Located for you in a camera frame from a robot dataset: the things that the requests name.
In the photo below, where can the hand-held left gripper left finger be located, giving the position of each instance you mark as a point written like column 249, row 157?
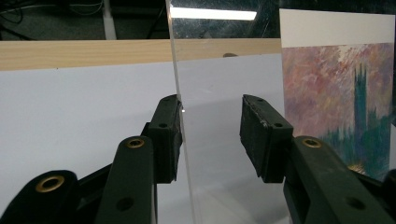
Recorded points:
column 165, row 146

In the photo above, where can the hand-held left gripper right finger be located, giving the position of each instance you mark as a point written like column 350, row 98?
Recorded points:
column 271, row 146

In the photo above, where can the clear acrylic photo frame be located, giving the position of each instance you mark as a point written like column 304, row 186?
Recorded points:
column 214, row 87

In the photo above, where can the painting print with white border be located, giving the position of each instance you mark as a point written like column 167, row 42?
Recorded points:
column 327, row 93

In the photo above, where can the white stand pole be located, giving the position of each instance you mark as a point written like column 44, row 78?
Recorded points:
column 109, row 21

